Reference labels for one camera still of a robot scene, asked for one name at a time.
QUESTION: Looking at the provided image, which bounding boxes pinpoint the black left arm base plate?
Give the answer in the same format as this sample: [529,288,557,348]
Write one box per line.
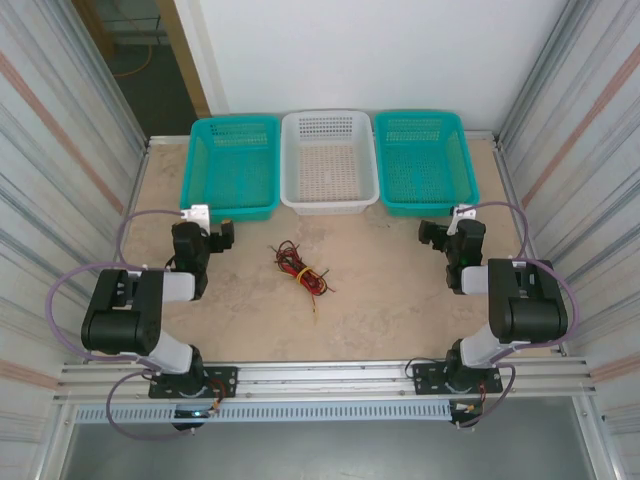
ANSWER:
[148,366,239,400]

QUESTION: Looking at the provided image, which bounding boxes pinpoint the wooden door frame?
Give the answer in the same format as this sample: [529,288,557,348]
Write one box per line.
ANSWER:
[154,0,211,117]

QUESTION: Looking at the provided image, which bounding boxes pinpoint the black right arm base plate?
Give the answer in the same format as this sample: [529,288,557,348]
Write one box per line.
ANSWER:
[410,362,504,396]

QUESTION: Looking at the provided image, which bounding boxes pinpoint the red black power wires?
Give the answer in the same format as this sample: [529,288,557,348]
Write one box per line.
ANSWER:
[207,378,237,417]
[452,384,496,416]

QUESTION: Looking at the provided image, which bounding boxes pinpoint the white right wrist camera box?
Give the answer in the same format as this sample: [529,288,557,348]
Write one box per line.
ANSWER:
[448,203,479,236]

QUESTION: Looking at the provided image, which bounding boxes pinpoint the grey slotted cable duct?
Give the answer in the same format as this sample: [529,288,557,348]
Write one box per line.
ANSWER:
[73,401,454,425]

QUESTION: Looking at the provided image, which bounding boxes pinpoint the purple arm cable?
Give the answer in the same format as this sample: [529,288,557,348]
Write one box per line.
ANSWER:
[452,200,582,431]
[45,208,201,442]

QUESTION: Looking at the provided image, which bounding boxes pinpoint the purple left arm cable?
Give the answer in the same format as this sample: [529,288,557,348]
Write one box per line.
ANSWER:
[45,208,201,442]

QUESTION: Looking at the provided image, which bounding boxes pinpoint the teal plastic basket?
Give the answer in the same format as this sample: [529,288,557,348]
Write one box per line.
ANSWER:
[178,114,282,224]
[373,110,482,219]

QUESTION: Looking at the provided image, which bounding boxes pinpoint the white plastic basket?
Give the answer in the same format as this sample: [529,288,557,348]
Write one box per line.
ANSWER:
[279,109,381,217]

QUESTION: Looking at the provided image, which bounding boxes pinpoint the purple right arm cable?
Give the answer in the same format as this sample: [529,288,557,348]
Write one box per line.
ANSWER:
[452,200,582,431]

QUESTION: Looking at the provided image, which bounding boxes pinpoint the aluminium table frame bar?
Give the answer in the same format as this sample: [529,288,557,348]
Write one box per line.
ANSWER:
[146,129,502,149]

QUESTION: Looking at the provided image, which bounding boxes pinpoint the aluminium mounting rail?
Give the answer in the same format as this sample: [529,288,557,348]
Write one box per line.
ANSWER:
[54,357,599,406]

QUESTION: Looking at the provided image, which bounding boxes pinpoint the wooden cabinet frame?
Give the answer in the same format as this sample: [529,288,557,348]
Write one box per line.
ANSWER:
[71,0,117,60]

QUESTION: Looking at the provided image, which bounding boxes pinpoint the orange floor cable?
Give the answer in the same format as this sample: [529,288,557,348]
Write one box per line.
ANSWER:
[115,43,155,79]

